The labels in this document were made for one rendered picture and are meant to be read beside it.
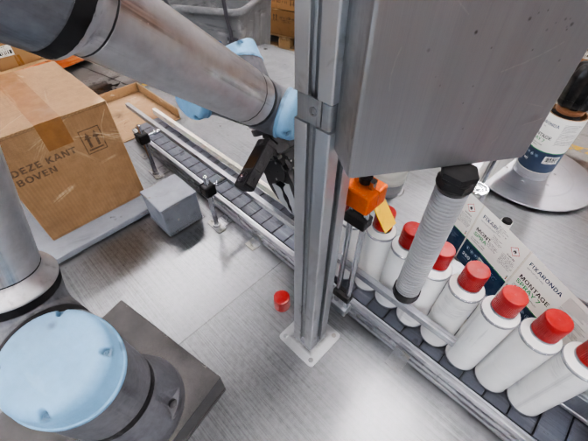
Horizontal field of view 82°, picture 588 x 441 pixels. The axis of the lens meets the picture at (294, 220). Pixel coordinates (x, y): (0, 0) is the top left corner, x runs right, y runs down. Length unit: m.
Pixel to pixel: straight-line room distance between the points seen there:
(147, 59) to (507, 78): 0.29
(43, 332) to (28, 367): 0.04
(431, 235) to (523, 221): 0.62
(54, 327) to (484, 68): 0.48
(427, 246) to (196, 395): 0.43
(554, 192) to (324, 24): 0.90
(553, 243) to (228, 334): 0.74
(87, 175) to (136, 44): 0.62
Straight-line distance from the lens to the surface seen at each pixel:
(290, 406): 0.67
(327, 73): 0.29
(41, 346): 0.48
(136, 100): 1.52
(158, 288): 0.81
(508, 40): 0.29
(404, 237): 0.55
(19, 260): 0.50
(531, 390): 0.65
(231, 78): 0.42
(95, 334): 0.46
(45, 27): 0.30
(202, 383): 0.63
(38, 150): 0.87
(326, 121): 0.31
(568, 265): 0.94
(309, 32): 0.29
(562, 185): 1.13
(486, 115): 0.32
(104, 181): 0.95
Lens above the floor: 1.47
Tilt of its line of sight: 47 degrees down
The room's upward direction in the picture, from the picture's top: straight up
